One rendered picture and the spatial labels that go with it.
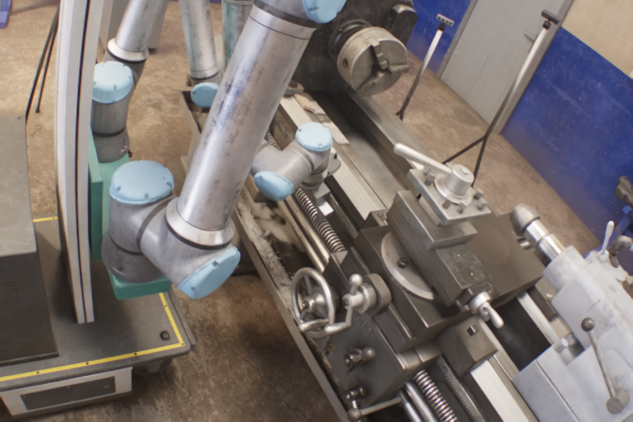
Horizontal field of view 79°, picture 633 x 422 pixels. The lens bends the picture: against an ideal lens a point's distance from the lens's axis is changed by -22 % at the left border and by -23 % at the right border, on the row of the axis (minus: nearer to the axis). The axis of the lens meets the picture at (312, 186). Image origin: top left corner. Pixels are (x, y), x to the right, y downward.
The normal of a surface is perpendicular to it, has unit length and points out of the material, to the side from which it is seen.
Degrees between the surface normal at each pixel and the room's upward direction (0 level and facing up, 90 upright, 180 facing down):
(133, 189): 5
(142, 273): 70
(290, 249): 0
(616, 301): 0
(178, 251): 81
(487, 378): 36
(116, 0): 90
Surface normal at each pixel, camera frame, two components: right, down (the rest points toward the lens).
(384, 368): -0.84, 0.07
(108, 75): 0.33, -0.68
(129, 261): 0.16, 0.35
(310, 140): 0.12, -0.58
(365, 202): -0.23, -0.56
